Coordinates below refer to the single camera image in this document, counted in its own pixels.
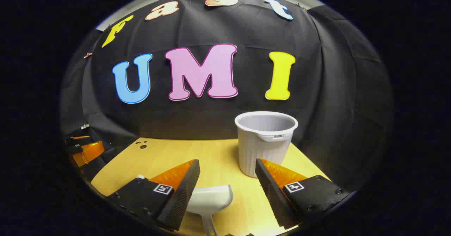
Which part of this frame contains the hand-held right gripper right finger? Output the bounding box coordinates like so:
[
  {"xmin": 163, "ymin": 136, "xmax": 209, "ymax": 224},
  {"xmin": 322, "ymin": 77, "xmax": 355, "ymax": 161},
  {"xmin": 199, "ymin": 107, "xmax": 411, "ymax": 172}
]
[{"xmin": 255, "ymin": 158, "xmax": 350, "ymax": 230}]

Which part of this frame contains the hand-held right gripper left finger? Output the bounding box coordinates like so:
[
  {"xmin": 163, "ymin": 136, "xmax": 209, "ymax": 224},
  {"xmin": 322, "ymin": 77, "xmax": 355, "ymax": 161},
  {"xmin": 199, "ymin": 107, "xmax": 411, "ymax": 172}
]
[{"xmin": 107, "ymin": 159, "xmax": 201, "ymax": 232}]

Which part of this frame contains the white plastic dustpan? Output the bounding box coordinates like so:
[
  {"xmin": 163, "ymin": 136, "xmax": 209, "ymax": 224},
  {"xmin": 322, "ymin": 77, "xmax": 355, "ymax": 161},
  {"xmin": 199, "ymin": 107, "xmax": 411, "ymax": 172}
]
[{"xmin": 186, "ymin": 185, "xmax": 234, "ymax": 236}]

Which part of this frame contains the white ribbed garbage bin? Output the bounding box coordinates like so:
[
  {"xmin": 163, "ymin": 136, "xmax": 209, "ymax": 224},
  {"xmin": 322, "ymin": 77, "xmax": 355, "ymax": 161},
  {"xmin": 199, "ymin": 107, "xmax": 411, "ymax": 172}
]
[{"xmin": 235, "ymin": 111, "xmax": 298, "ymax": 178}]

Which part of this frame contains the wooden desktop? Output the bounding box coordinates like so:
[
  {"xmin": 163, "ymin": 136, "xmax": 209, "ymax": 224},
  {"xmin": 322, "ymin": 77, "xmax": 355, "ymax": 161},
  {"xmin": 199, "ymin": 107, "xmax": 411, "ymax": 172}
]
[{"xmin": 91, "ymin": 137, "xmax": 332, "ymax": 236}]

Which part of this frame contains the black backdrop cloth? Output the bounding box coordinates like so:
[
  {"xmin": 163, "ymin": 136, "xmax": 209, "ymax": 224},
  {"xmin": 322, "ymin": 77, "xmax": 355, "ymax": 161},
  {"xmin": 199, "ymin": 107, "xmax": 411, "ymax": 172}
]
[{"xmin": 60, "ymin": 0, "xmax": 393, "ymax": 194}]

